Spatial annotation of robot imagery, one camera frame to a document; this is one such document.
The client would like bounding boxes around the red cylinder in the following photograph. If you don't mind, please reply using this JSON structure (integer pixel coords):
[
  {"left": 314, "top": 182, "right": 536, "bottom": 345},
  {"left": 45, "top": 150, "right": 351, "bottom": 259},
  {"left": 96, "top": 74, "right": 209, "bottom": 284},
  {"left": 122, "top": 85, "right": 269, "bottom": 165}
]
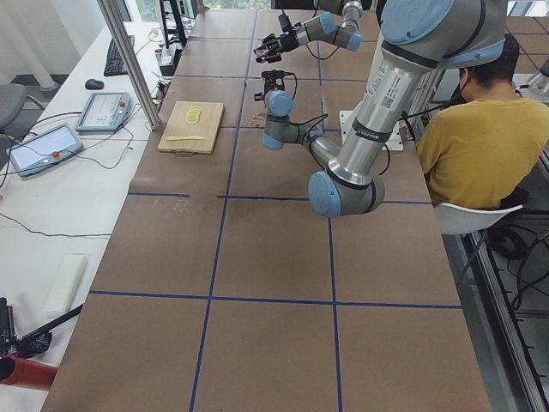
[{"left": 1, "top": 356, "right": 57, "bottom": 391}]

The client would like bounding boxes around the bamboo cutting board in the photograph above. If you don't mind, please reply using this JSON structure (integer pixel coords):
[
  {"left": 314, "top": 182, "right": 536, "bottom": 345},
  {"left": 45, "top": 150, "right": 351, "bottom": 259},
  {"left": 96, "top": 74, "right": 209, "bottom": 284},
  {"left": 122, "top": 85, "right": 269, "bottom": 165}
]
[{"left": 158, "top": 101, "right": 224, "bottom": 155}]

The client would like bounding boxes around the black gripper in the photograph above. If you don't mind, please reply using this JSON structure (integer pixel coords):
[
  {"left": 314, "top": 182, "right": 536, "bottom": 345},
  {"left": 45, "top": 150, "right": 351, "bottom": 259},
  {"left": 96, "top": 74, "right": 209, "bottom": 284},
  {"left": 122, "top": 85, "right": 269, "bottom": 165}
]
[
  {"left": 261, "top": 70, "right": 286, "bottom": 93},
  {"left": 253, "top": 32, "right": 299, "bottom": 64}
]

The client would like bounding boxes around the aluminium frame post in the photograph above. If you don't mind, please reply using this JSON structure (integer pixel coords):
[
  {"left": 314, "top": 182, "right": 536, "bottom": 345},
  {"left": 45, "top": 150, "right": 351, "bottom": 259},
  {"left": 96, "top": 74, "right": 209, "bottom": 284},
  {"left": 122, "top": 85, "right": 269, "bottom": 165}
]
[{"left": 97, "top": 0, "right": 160, "bottom": 130}]

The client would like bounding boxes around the white chair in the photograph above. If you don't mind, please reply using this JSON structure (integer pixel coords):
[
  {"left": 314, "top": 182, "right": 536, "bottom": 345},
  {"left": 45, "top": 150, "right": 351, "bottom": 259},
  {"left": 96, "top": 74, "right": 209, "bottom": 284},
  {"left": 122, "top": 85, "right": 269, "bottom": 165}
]
[{"left": 435, "top": 201, "right": 525, "bottom": 282}]

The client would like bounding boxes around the yellow plastic knife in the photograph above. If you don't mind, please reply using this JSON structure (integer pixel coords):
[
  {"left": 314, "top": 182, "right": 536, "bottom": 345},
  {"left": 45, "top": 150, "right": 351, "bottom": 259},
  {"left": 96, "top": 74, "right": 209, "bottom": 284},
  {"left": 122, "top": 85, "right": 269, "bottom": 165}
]
[{"left": 166, "top": 135, "right": 206, "bottom": 142}]

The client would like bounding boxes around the far teach pendant tablet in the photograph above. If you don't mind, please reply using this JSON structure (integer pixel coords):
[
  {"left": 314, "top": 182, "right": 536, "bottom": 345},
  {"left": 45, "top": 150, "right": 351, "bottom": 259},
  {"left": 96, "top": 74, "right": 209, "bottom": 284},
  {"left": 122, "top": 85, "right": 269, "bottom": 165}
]
[{"left": 75, "top": 92, "right": 131, "bottom": 134}]

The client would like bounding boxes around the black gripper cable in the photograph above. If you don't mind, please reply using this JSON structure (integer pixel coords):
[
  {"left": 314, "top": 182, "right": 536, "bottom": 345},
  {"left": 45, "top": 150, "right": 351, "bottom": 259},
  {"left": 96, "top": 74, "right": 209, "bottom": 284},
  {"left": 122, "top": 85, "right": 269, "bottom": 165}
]
[{"left": 282, "top": 71, "right": 329, "bottom": 130}]

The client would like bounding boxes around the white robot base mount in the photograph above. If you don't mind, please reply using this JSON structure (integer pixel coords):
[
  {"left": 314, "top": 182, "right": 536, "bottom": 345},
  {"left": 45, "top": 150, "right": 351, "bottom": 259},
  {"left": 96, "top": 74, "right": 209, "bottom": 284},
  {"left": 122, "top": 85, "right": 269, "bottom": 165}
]
[{"left": 339, "top": 110, "right": 404, "bottom": 151}]

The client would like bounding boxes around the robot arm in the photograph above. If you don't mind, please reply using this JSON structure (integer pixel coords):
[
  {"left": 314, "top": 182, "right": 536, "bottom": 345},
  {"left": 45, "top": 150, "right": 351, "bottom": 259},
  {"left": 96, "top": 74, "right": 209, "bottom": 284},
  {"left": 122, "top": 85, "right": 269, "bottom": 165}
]
[
  {"left": 254, "top": 1, "right": 374, "bottom": 64},
  {"left": 263, "top": 1, "right": 507, "bottom": 217}
]

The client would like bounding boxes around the black computer mouse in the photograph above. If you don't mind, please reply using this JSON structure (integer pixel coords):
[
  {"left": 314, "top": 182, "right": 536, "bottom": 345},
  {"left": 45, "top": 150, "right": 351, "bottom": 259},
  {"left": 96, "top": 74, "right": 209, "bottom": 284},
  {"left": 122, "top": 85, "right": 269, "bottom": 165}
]
[{"left": 84, "top": 78, "right": 105, "bottom": 90}]

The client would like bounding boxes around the person in yellow shirt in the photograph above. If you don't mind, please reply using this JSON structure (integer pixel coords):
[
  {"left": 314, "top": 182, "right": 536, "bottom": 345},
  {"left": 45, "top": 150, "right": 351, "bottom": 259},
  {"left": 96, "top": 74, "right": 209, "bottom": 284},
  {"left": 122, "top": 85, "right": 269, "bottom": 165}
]
[{"left": 417, "top": 33, "right": 548, "bottom": 210}]

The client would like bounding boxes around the teach pendant tablet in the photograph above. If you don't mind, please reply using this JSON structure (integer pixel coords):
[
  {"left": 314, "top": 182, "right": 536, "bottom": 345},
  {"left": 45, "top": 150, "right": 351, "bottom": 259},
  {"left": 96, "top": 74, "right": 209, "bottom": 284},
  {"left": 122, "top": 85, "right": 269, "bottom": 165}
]
[
  {"left": 6, "top": 124, "right": 83, "bottom": 178},
  {"left": 75, "top": 92, "right": 131, "bottom": 134}
]

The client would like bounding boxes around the near teach pendant tablet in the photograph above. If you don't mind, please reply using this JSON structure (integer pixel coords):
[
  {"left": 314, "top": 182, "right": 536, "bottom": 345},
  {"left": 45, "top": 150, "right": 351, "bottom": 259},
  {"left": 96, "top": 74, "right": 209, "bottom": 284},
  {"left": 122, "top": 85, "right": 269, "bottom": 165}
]
[{"left": 6, "top": 124, "right": 83, "bottom": 178}]

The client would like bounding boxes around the black keyboard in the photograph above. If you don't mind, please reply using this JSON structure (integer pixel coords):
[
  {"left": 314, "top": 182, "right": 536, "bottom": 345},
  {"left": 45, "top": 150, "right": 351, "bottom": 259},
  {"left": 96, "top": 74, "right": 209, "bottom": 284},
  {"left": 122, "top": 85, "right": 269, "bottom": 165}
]
[{"left": 103, "top": 39, "right": 128, "bottom": 77}]

